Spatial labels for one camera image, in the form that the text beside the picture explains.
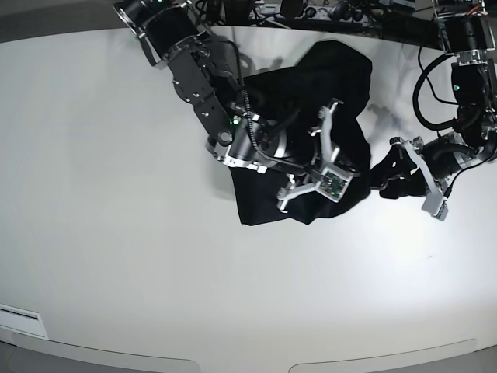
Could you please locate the dark navy T-shirt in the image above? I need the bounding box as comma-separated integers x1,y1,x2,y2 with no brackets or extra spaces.
230,40,372,226

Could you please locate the white power strip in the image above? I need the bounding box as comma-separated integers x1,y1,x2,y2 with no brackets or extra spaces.
302,2,367,23

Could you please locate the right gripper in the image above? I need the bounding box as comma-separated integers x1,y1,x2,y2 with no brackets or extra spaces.
224,120,349,175

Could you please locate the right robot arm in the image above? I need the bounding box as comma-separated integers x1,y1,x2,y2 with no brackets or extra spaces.
113,1,353,180

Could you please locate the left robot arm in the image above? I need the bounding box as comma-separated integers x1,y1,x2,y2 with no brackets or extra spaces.
371,1,496,200

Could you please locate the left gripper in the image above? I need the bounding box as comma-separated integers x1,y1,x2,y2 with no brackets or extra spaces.
370,131,481,199

